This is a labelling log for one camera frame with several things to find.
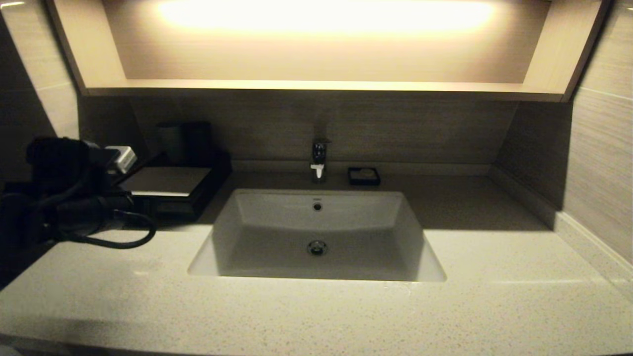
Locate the black amenity drawer box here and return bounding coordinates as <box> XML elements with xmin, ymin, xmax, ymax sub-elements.
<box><xmin>143</xmin><ymin>197</ymin><xmax>191</xmax><ymax>217</ymax></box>

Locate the black rectangular box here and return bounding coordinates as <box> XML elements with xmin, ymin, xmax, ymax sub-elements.
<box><xmin>118</xmin><ymin>167</ymin><xmax>214</xmax><ymax>219</ymax></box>

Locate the grey cup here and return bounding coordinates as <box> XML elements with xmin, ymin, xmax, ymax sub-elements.
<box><xmin>158</xmin><ymin>124</ymin><xmax>188</xmax><ymax>166</ymax></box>

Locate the black cup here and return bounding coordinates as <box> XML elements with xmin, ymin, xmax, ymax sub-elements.
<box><xmin>185</xmin><ymin>121</ymin><xmax>216</xmax><ymax>167</ymax></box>

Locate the white ceramic sink basin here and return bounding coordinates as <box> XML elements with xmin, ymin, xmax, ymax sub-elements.
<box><xmin>188</xmin><ymin>189</ymin><xmax>447</xmax><ymax>282</ymax></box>

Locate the chrome faucet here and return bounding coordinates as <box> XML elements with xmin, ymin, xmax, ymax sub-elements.
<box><xmin>310</xmin><ymin>139</ymin><xmax>332</xmax><ymax>182</ymax></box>

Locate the small black soap dish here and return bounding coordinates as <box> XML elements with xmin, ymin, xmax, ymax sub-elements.
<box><xmin>348</xmin><ymin>168</ymin><xmax>381</xmax><ymax>187</ymax></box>

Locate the warm light strip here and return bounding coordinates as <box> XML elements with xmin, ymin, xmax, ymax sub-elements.
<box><xmin>158</xmin><ymin>0</ymin><xmax>495</xmax><ymax>36</ymax></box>

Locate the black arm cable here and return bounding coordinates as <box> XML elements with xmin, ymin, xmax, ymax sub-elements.
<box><xmin>69</xmin><ymin>210</ymin><xmax>157</xmax><ymax>249</ymax></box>

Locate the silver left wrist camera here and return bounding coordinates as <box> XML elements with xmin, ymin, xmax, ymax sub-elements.
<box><xmin>105</xmin><ymin>145</ymin><xmax>138</xmax><ymax>175</ymax></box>

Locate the wooden wall niche shelf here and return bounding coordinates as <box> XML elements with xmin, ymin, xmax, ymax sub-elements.
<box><xmin>45</xmin><ymin>0</ymin><xmax>611</xmax><ymax>103</ymax></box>

